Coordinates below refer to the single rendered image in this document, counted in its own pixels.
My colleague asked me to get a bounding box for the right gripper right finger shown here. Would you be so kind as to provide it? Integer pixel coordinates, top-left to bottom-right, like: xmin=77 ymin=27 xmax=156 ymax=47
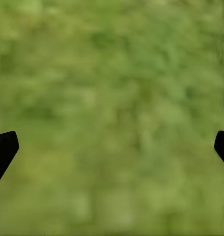
xmin=214 ymin=130 xmax=224 ymax=162

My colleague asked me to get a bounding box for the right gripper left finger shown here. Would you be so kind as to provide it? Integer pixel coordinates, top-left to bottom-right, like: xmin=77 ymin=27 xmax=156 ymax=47
xmin=0 ymin=131 xmax=19 ymax=179

